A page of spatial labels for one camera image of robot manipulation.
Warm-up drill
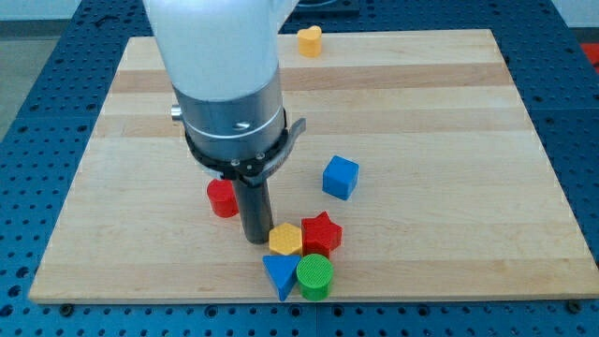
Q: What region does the red star block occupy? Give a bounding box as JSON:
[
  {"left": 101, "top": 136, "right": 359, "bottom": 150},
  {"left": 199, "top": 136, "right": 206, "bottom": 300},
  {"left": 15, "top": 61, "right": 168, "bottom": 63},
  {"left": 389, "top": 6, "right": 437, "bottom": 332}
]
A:
[{"left": 301, "top": 212, "right": 343, "bottom": 258}]

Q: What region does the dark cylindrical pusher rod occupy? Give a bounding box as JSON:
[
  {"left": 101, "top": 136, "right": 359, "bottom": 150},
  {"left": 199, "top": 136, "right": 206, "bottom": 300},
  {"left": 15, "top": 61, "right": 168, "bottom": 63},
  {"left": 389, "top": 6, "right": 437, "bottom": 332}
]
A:
[{"left": 232, "top": 180, "right": 274, "bottom": 244}]

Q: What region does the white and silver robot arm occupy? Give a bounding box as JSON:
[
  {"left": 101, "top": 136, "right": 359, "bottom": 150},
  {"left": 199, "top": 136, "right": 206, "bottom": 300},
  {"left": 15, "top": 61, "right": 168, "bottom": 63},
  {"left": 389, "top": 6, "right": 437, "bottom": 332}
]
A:
[{"left": 143, "top": 0, "right": 306, "bottom": 244}]

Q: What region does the red object at right edge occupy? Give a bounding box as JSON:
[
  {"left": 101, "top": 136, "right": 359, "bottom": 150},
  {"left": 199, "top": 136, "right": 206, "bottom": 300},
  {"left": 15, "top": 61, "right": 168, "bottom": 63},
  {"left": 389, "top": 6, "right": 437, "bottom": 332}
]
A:
[{"left": 580, "top": 43, "right": 599, "bottom": 73}]

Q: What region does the light wooden board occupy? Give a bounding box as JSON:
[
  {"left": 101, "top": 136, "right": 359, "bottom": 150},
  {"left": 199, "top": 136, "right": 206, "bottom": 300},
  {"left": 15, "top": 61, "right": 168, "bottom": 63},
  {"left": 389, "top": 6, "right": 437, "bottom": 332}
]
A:
[{"left": 29, "top": 30, "right": 598, "bottom": 304}]

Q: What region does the red cylinder block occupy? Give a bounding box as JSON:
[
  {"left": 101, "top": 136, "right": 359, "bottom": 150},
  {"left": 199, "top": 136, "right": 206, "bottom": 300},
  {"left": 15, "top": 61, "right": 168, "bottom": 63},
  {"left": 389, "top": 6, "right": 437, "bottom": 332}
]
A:
[{"left": 207, "top": 179, "right": 239, "bottom": 218}]

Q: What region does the blue triangle block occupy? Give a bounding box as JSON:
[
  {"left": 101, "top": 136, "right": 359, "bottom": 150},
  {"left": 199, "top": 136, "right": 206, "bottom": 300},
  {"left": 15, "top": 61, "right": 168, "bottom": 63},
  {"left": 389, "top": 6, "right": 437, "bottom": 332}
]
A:
[{"left": 262, "top": 255, "right": 301, "bottom": 301}]

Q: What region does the yellow heart block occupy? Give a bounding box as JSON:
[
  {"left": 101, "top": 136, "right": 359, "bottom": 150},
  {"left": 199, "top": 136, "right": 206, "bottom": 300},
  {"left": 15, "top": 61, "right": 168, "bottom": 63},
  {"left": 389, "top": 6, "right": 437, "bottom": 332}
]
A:
[{"left": 297, "top": 25, "right": 322, "bottom": 58}]

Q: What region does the blue cube block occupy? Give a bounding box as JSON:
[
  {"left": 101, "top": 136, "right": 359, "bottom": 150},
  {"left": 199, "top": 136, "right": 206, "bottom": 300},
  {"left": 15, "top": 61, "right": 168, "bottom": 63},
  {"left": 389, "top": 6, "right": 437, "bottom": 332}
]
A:
[{"left": 322, "top": 155, "right": 359, "bottom": 200}]

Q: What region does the green cylinder block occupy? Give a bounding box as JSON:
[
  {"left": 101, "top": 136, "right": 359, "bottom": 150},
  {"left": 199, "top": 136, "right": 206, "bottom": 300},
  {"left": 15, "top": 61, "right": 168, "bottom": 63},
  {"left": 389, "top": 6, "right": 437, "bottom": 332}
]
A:
[{"left": 296, "top": 254, "right": 334, "bottom": 301}]

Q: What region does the black clamp ring mount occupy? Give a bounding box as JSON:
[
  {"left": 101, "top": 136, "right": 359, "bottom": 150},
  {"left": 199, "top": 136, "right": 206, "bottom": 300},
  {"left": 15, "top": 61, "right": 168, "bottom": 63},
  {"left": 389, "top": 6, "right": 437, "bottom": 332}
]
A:
[{"left": 183, "top": 108, "right": 306, "bottom": 187}]

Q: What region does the yellow hexagon block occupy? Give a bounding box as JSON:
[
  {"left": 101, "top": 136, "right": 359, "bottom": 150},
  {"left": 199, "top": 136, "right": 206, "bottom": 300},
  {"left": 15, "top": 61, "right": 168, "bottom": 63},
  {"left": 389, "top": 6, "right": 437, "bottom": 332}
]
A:
[{"left": 269, "top": 223, "right": 303, "bottom": 256}]

